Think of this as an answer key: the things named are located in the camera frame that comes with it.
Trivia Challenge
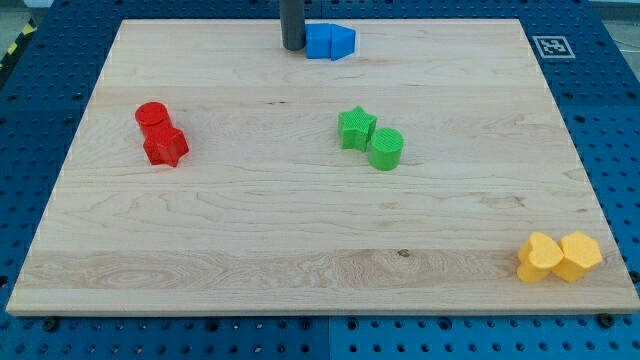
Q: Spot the green cylinder block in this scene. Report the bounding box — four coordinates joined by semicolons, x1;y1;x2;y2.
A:
369;128;404;171

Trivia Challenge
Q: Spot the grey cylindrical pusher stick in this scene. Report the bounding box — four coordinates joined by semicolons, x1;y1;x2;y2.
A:
279;0;306;51

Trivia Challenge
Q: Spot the white fiducial marker tag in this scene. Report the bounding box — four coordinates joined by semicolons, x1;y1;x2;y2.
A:
533;35;575;59

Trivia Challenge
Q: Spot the light wooden board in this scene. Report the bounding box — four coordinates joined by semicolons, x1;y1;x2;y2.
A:
7;19;639;317

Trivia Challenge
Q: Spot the yellow hexagon block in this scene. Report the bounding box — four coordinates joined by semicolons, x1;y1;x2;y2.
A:
552;232;603;283

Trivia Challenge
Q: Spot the green star block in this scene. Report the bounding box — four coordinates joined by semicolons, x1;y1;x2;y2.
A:
338;106;377;152

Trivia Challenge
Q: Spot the red cylinder block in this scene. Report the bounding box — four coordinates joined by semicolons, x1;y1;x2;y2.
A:
135;102;172;138

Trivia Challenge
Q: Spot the blue cube block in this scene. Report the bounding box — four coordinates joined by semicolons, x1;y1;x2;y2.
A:
306;23;331;59

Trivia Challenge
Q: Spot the yellow heart block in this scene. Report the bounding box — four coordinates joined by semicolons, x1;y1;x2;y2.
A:
516;232;564;283

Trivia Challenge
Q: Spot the blue triangle block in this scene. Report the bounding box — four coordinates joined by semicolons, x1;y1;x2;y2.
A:
330;24;356;61

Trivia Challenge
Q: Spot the red star block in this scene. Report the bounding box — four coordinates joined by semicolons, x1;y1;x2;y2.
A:
143;127;189;167

